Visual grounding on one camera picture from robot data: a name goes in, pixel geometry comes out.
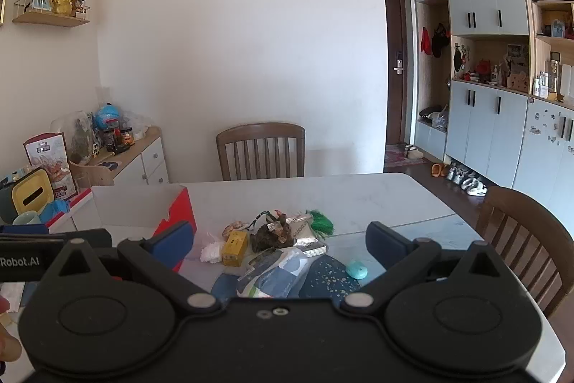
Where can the brown entrance door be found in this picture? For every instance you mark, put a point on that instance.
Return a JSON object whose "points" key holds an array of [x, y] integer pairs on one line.
{"points": [[397, 28]]}

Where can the crumpled clear plastic bag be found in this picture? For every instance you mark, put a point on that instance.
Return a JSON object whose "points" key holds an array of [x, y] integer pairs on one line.
{"points": [[137, 122]]}

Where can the red and white snack bag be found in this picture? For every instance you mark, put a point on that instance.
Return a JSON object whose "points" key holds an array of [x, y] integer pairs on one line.
{"points": [[47, 158]]}

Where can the dark glass jar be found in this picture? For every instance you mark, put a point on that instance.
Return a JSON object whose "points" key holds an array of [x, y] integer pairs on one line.
{"points": [[109, 138]]}

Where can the wooden wall shelf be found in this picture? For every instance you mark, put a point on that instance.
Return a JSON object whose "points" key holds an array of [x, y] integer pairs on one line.
{"points": [[49, 20]]}

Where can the pale green mug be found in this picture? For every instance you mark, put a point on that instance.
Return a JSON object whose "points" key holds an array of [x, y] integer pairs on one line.
{"points": [[27, 219]]}

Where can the small yellow box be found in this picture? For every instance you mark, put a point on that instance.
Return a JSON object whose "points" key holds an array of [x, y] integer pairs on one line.
{"points": [[235, 250]]}

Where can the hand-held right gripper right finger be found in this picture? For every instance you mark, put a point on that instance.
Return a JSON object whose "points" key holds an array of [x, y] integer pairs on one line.
{"points": [[385, 244]]}

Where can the patterned door rug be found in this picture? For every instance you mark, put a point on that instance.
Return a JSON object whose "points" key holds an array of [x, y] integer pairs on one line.
{"points": [[394, 158]]}

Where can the small photo frame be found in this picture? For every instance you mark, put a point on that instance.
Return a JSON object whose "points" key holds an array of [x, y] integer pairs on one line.
{"points": [[517, 53]]}

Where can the small white bottle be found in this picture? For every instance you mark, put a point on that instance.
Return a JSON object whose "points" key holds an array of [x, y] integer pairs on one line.
{"points": [[495, 75]]}

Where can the black hanging bag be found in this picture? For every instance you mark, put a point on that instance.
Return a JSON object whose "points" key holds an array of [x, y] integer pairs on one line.
{"points": [[440, 42]]}

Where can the dark brown packet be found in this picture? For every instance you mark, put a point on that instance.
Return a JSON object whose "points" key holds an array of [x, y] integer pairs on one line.
{"points": [[269, 237]]}

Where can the tissue box with yellow lid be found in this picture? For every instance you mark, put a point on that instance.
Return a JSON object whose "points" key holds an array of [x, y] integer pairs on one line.
{"points": [[31, 194]]}

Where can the red hanging bag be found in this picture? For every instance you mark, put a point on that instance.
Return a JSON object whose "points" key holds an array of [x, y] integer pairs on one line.
{"points": [[426, 42]]}

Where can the white mask with green tassel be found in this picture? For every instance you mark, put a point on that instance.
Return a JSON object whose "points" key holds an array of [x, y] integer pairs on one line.
{"points": [[320, 223]]}

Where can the small blue globe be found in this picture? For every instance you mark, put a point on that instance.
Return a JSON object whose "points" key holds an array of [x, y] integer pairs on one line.
{"points": [[106, 116]]}

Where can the black and yellow screwdriver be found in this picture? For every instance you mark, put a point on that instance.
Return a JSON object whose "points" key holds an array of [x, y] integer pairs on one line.
{"points": [[119, 149]]}

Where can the clear bag of dried plants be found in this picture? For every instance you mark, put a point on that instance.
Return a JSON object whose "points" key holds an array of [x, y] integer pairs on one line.
{"points": [[80, 138]]}

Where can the white sideboard with wooden top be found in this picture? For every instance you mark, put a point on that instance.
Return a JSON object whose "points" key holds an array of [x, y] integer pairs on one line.
{"points": [[154, 161]]}

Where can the pair of beige slippers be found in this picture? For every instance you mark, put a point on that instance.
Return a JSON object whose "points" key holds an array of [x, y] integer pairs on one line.
{"points": [[412, 153]]}

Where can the jar with orange label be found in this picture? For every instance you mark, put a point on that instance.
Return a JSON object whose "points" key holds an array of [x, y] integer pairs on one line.
{"points": [[128, 137]]}

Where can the pair of orange slippers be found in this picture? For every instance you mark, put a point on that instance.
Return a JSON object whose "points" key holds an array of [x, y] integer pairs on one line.
{"points": [[437, 170]]}

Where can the mint green round case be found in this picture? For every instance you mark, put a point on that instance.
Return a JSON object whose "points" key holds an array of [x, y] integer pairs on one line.
{"points": [[356, 270]]}

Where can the blue cloth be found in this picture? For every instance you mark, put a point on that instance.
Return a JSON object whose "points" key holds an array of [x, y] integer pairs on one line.
{"points": [[56, 209]]}

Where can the brown wooden slatted chair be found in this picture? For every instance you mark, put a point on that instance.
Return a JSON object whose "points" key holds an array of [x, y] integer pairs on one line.
{"points": [[515, 208], [260, 131]]}

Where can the white and red cardboard box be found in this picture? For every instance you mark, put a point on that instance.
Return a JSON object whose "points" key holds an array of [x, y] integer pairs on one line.
{"points": [[134, 203]]}

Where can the black hanging pouch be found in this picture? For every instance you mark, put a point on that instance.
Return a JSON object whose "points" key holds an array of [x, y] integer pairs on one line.
{"points": [[457, 60]]}

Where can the brown paper snack bag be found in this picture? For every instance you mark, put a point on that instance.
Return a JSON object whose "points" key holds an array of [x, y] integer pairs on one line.
{"points": [[307, 239]]}

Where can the light wooden tray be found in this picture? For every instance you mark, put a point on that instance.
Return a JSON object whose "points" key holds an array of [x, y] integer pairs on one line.
{"points": [[96, 175]]}

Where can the tall glass bottle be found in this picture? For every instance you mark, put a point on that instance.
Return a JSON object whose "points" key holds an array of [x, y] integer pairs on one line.
{"points": [[554, 82]]}

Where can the dark folded bag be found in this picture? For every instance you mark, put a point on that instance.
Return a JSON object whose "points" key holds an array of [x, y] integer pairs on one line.
{"points": [[428, 112]]}

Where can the clear wrapped snack packets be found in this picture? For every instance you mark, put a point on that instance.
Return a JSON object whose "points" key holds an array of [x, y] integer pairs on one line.
{"points": [[15, 179]]}

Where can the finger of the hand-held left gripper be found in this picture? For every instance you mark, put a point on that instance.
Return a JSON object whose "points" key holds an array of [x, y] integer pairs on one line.
{"points": [[101, 241]]}

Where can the red lid bottle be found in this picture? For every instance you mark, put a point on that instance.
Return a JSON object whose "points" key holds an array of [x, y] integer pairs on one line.
{"points": [[118, 136]]}

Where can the white and blue plastic bag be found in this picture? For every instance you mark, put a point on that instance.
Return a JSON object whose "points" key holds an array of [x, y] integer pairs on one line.
{"points": [[273, 271]]}

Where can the red ornament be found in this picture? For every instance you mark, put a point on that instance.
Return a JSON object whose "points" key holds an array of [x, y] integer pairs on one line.
{"points": [[483, 69]]}

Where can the dark blue pad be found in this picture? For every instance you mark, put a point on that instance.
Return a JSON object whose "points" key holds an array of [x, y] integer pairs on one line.
{"points": [[110, 164]]}

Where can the person's left hand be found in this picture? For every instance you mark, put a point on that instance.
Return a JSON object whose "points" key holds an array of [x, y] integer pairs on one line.
{"points": [[9, 349]]}

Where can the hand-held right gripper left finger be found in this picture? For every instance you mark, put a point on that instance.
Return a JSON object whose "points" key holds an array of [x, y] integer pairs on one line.
{"points": [[172, 241]]}

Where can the striped cartoon face toy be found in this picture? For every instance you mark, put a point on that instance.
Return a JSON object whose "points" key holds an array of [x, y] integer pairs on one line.
{"points": [[235, 229]]}

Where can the white and wood wall cabinet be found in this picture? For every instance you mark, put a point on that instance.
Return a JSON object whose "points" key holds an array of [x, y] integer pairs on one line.
{"points": [[489, 131]]}

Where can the small blue figurine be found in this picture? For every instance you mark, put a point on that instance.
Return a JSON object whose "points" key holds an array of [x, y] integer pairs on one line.
{"points": [[80, 6]]}

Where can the grey plastic bag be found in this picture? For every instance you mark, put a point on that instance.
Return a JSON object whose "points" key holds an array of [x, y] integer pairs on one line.
{"points": [[440, 120]]}

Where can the row of white sneakers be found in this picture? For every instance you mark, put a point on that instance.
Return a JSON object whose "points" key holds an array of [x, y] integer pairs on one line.
{"points": [[473, 185]]}

